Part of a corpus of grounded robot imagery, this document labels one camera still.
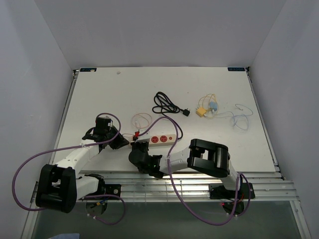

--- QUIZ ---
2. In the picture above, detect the pink charging cable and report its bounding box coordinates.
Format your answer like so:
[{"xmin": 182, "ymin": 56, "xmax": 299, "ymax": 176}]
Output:
[{"xmin": 123, "ymin": 113, "xmax": 153, "ymax": 139}]

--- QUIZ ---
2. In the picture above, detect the yellow charger plug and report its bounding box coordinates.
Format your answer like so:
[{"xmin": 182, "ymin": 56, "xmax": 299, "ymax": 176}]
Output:
[{"xmin": 196, "ymin": 107, "xmax": 207, "ymax": 117}]

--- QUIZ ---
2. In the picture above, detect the yellow charging cable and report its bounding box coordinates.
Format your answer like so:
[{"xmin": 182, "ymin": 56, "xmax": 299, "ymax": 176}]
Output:
[{"xmin": 198, "ymin": 93, "xmax": 220, "ymax": 120}]

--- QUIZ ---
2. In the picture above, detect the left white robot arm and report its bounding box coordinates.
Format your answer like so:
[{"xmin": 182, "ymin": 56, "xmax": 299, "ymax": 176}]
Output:
[{"xmin": 35, "ymin": 116, "xmax": 129, "ymax": 213}]

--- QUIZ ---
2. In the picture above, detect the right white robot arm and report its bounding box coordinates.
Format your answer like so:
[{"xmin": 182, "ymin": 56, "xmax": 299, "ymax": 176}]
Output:
[{"xmin": 129, "ymin": 139, "xmax": 243, "ymax": 198}]

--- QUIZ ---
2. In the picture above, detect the beige red power strip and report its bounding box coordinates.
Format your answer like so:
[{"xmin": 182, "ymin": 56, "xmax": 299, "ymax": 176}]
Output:
[{"xmin": 149, "ymin": 134, "xmax": 177, "ymax": 147}]

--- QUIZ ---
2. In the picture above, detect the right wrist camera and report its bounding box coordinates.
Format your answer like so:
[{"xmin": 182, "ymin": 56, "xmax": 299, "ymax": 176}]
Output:
[{"xmin": 135, "ymin": 128, "xmax": 151, "ymax": 142}]

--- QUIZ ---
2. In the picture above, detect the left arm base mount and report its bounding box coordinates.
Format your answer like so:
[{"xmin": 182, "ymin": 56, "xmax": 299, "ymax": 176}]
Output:
[{"xmin": 84, "ymin": 184, "xmax": 122, "ymax": 200}]

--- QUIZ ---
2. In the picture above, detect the black power strip cord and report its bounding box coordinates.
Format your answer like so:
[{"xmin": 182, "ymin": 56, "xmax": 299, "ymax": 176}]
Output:
[{"xmin": 152, "ymin": 91, "xmax": 191, "ymax": 140}]

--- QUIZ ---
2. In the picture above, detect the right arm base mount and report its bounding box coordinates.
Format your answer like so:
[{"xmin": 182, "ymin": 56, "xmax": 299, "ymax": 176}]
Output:
[{"xmin": 208, "ymin": 183, "xmax": 256, "ymax": 200}]

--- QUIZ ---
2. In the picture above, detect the blue charging cable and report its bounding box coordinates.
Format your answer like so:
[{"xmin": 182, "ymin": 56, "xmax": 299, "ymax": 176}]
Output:
[{"xmin": 215, "ymin": 104, "xmax": 254, "ymax": 131}]

